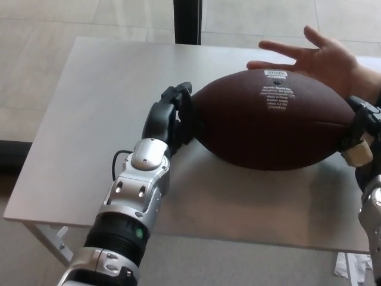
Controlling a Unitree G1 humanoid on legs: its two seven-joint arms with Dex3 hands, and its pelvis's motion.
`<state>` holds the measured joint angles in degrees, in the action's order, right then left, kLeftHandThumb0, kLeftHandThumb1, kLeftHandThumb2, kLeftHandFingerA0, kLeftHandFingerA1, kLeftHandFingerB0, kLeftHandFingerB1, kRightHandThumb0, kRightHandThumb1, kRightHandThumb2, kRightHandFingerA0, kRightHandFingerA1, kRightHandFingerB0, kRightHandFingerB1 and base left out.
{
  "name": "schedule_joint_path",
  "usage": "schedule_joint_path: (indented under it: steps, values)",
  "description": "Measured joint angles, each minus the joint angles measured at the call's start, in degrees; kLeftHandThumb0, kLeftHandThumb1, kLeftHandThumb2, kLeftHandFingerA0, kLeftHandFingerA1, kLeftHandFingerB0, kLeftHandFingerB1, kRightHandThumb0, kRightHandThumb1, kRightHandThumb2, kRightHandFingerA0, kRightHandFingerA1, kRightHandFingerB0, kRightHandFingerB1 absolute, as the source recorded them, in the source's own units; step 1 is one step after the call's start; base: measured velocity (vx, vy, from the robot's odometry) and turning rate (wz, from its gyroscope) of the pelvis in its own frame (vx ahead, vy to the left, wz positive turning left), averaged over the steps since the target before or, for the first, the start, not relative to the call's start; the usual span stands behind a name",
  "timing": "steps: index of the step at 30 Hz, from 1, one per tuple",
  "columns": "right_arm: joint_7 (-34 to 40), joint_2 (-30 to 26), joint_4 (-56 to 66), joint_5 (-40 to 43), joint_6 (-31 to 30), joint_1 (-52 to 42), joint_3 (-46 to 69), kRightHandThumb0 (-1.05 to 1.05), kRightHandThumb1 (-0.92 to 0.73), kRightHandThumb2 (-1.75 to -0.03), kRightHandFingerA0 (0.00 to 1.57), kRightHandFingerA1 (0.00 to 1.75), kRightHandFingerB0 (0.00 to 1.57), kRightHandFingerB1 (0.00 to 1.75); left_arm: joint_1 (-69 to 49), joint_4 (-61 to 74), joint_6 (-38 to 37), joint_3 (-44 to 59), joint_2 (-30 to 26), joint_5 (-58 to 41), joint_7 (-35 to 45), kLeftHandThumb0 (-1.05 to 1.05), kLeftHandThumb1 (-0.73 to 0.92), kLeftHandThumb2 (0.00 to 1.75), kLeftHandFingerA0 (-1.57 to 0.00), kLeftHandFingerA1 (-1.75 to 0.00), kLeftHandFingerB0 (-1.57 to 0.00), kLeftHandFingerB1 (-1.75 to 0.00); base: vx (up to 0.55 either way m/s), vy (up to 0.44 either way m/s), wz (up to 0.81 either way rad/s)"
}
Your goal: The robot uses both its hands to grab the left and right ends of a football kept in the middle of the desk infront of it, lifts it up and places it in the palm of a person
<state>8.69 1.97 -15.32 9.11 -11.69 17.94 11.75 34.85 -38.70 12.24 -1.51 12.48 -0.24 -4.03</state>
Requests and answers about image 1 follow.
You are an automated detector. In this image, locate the brown junior football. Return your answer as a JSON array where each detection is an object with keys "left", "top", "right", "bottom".
[{"left": 190, "top": 69, "right": 358, "bottom": 171}]

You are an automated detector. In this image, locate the crumpled white paper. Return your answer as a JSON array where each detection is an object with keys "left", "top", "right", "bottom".
[{"left": 333, "top": 252, "right": 374, "bottom": 285}]

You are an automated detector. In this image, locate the black vertical post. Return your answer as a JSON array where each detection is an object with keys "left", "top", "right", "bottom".
[{"left": 174, "top": 0, "right": 203, "bottom": 46}]

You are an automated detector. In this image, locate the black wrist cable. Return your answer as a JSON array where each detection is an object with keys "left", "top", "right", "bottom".
[{"left": 112, "top": 150, "right": 135, "bottom": 182}]

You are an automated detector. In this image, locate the person's bare hand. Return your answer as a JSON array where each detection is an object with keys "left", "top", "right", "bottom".
[{"left": 246, "top": 25, "right": 366, "bottom": 101}]

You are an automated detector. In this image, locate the robot left black hand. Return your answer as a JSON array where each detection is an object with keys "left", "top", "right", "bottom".
[{"left": 142, "top": 80, "right": 205, "bottom": 156}]

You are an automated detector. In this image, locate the person's forearm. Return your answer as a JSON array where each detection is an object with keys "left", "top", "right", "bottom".
[{"left": 355, "top": 64, "right": 381, "bottom": 105}]

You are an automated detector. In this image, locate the white metal table frame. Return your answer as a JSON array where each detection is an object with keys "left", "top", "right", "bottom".
[{"left": 25, "top": 223, "right": 75, "bottom": 271}]

